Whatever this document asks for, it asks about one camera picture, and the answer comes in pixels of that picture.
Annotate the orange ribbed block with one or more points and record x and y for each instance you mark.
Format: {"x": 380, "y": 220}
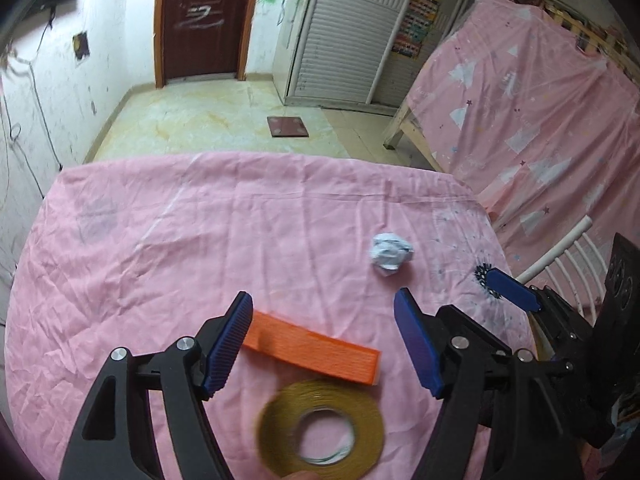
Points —
{"x": 310, "y": 345}

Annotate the white paper ball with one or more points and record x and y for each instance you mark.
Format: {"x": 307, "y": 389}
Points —
{"x": 392, "y": 255}

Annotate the white metal chair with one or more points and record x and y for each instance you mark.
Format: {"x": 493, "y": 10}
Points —
{"x": 555, "y": 255}

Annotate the white louvered wardrobe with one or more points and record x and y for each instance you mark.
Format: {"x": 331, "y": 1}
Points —
{"x": 340, "y": 35}

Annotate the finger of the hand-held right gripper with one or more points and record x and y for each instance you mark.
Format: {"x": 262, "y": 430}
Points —
{"x": 515, "y": 290}

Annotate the colourful wall poster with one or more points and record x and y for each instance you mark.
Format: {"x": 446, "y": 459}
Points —
{"x": 415, "y": 25}

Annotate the yellow tape roll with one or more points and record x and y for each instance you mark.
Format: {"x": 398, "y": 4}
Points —
{"x": 280, "y": 425}

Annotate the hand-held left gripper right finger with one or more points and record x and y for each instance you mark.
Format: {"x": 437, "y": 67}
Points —
{"x": 417, "y": 345}

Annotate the open wall socket box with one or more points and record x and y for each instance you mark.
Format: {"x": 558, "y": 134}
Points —
{"x": 80, "y": 46}

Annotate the wooden bed frame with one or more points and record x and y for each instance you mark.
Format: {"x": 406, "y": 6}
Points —
{"x": 405, "y": 130}

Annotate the dark red door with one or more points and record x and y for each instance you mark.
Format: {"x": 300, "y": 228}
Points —
{"x": 200, "y": 45}

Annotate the pink tablecloth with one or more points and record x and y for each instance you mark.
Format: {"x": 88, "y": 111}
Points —
{"x": 200, "y": 240}

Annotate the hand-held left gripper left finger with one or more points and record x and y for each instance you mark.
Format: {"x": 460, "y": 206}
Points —
{"x": 227, "y": 347}

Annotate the dark red floor mat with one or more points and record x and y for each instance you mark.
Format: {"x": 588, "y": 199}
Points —
{"x": 287, "y": 126}

